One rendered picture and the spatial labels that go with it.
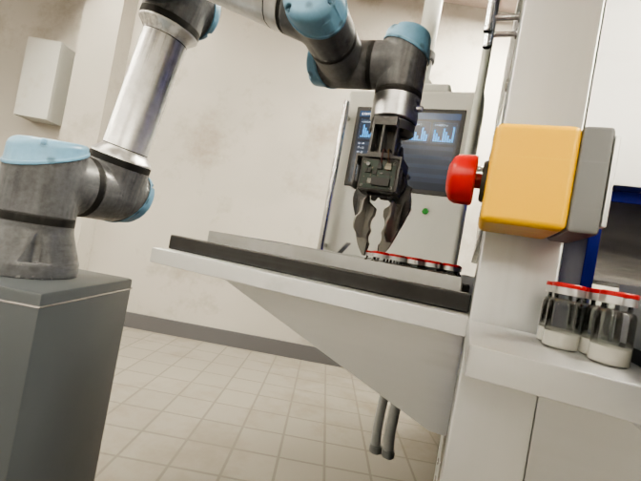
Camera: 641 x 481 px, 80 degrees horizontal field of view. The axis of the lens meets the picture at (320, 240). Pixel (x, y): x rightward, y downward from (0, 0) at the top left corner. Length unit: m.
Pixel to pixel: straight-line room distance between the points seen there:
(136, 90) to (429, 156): 0.98
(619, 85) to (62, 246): 0.77
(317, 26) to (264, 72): 2.91
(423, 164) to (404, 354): 1.03
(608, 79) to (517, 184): 0.16
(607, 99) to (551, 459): 0.31
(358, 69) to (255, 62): 2.87
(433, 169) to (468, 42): 2.36
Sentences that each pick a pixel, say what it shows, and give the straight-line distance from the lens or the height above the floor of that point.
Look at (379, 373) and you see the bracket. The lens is 0.51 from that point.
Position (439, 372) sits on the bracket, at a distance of 0.50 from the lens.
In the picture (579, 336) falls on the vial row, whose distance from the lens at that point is 0.32.
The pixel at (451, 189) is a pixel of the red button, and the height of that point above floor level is 0.98.
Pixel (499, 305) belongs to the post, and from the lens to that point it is 0.39.
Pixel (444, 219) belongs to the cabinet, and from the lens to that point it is 1.41.
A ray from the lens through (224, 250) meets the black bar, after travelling 0.52.
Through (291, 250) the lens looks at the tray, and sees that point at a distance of 0.50.
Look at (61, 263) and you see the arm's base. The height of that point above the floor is 0.82.
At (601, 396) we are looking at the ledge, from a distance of 0.26.
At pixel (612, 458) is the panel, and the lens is 0.42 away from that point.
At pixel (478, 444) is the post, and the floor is 0.77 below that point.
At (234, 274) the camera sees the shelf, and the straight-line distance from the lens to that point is 0.48.
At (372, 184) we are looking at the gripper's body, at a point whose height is 1.02.
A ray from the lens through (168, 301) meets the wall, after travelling 3.40.
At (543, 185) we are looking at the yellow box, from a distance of 0.30.
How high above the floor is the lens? 0.92
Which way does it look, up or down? 1 degrees up
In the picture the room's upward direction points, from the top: 10 degrees clockwise
